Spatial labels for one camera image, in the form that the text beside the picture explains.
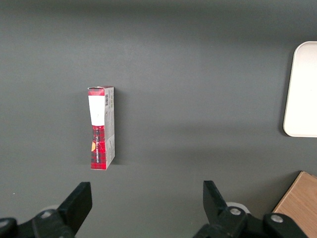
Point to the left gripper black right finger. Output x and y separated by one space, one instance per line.
214 203

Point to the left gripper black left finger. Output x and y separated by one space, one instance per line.
74 205

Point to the wooden two-drawer cabinet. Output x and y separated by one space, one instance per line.
301 203

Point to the white rectangular tray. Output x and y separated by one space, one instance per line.
303 94

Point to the red plaid cardboard box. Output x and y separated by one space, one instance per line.
99 148

